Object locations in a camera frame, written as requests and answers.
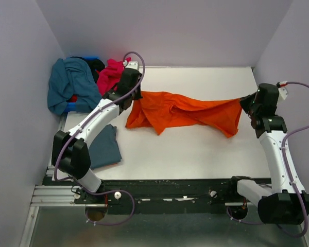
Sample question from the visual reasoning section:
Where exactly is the orange t shirt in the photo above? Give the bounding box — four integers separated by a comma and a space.
126, 91, 242, 138

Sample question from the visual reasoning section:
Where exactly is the grey blue t shirt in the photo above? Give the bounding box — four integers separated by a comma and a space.
89, 124, 122, 169

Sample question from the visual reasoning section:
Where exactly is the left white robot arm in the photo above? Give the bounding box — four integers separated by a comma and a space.
51, 67, 142, 203

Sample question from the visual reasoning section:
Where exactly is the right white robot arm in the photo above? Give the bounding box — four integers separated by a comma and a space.
226, 81, 309, 225

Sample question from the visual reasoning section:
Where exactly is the magenta pink t shirt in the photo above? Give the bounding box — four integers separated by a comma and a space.
96, 59, 125, 96

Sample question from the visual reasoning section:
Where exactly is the black t shirt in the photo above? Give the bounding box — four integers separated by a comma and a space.
81, 57, 105, 81

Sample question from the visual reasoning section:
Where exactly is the teal blue t shirt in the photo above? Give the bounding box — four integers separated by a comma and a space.
47, 57, 102, 115

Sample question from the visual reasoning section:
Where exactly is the blue plastic bin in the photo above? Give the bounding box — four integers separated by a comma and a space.
63, 56, 99, 113

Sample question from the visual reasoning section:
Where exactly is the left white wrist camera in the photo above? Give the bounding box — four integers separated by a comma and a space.
123, 60, 140, 70

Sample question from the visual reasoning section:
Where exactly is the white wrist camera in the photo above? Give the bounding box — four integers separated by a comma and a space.
123, 60, 140, 70
276, 81, 288, 102

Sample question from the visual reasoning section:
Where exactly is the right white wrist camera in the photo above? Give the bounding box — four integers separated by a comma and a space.
276, 81, 288, 102

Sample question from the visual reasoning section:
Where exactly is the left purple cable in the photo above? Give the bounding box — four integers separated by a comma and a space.
52, 51, 146, 227

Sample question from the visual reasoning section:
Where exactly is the purple cable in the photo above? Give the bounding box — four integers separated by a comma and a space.
52, 51, 146, 227
226, 81, 309, 238

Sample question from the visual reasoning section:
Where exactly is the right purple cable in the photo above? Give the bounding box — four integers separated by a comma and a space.
226, 81, 309, 238

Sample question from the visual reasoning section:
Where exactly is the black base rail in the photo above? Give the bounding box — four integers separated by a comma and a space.
42, 177, 250, 215

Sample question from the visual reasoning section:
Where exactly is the aluminium frame rail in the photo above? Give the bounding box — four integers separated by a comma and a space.
30, 185, 81, 207

